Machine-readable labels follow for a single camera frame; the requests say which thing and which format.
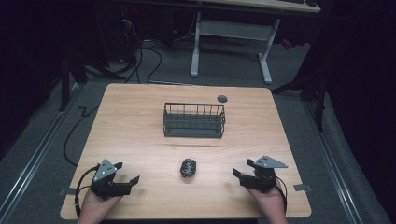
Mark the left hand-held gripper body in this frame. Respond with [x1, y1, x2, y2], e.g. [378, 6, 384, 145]
[90, 158, 132, 201]

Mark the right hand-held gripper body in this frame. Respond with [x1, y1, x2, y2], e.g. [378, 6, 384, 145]
[239, 155, 289, 193]

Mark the person's right hand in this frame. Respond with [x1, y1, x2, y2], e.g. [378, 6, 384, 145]
[247, 185, 286, 217]

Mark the person's left hand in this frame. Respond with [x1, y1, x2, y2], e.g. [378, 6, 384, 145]
[81, 189, 122, 218]

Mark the grey tape strip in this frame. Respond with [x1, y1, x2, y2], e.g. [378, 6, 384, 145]
[58, 187, 78, 197]
[293, 183, 313, 192]

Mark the dark steel wool ball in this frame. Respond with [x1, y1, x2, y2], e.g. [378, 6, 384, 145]
[179, 158, 198, 179]

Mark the black metal stand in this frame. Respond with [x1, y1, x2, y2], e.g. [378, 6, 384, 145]
[57, 50, 125, 113]
[270, 60, 330, 133]

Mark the white-legged desk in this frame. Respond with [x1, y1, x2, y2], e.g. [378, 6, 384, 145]
[190, 0, 322, 86]

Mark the black computer tower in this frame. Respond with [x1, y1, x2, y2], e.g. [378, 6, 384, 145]
[119, 5, 142, 64]

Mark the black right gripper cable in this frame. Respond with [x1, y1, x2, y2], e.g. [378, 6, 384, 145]
[273, 175, 289, 216]

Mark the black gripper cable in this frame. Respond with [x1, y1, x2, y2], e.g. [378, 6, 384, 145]
[74, 164, 101, 218]
[273, 175, 289, 216]

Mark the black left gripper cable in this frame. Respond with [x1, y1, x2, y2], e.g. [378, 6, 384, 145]
[74, 164, 101, 218]

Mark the black floor cable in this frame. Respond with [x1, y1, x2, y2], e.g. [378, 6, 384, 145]
[63, 105, 101, 168]

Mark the black wire basket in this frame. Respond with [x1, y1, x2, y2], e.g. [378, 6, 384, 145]
[162, 102, 226, 139]

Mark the metal floor rail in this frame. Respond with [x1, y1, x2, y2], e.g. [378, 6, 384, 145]
[302, 99, 364, 224]
[0, 83, 82, 220]

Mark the bundle of black floor cables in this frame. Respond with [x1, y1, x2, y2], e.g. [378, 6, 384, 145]
[123, 38, 163, 85]

